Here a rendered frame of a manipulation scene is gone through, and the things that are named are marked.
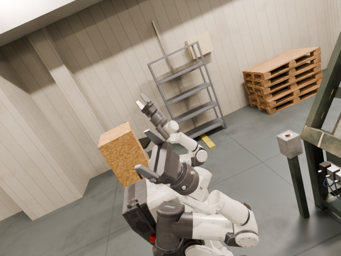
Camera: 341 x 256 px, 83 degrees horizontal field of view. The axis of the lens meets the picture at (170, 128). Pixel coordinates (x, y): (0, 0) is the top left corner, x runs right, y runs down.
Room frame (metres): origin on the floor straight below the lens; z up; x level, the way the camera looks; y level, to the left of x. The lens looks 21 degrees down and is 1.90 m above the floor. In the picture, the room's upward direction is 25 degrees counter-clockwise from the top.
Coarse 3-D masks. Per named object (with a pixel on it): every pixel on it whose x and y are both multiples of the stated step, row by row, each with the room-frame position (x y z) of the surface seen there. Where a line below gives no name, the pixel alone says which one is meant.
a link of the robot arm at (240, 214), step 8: (232, 200) 0.51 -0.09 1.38; (224, 208) 0.48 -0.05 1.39; (232, 208) 0.48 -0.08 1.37; (240, 208) 0.49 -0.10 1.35; (248, 208) 0.54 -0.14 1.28; (224, 216) 0.49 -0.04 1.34; (232, 216) 0.48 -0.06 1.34; (240, 216) 0.47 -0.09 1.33; (248, 216) 0.48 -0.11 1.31; (232, 224) 0.52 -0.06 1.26; (240, 224) 0.47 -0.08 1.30; (248, 224) 0.47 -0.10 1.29; (256, 224) 0.48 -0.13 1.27; (256, 232) 0.47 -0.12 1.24
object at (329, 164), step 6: (330, 156) 1.08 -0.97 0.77; (336, 156) 1.03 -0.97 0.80; (324, 162) 1.07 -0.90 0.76; (330, 162) 1.07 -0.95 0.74; (336, 162) 1.04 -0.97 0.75; (324, 168) 1.03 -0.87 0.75; (330, 168) 1.00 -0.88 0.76; (336, 168) 0.98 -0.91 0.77; (324, 174) 1.03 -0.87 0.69; (330, 174) 0.98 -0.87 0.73; (336, 174) 0.94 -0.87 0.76; (324, 180) 1.06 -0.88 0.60; (336, 180) 0.92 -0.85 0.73
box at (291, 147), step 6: (288, 132) 1.34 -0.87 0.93; (282, 138) 1.30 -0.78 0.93; (288, 138) 1.27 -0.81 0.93; (294, 138) 1.25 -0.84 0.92; (282, 144) 1.31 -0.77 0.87; (288, 144) 1.25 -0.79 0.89; (294, 144) 1.25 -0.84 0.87; (300, 144) 1.25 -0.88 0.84; (282, 150) 1.33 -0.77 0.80; (288, 150) 1.25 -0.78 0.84; (294, 150) 1.25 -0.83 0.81; (300, 150) 1.25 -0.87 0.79; (288, 156) 1.26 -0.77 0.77; (294, 156) 1.25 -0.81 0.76
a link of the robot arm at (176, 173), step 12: (168, 144) 0.48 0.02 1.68; (156, 156) 0.47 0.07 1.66; (168, 156) 0.45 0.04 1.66; (156, 168) 0.44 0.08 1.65; (168, 168) 0.43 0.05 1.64; (180, 168) 0.46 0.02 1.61; (192, 168) 0.49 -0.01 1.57; (156, 180) 0.41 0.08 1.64; (168, 180) 0.43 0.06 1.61; (180, 180) 0.45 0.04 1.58; (192, 180) 0.46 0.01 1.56; (180, 192) 0.46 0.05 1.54
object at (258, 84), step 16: (304, 48) 3.68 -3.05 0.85; (320, 48) 3.37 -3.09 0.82; (272, 64) 3.61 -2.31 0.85; (288, 64) 3.38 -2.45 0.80; (304, 64) 3.64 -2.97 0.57; (320, 64) 3.34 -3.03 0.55; (256, 80) 3.62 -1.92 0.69; (272, 80) 3.56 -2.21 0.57; (288, 80) 3.38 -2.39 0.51; (304, 80) 3.56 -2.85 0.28; (320, 80) 3.37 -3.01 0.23; (256, 96) 3.78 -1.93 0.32; (272, 96) 3.47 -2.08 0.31; (288, 96) 3.51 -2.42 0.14; (272, 112) 3.37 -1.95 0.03
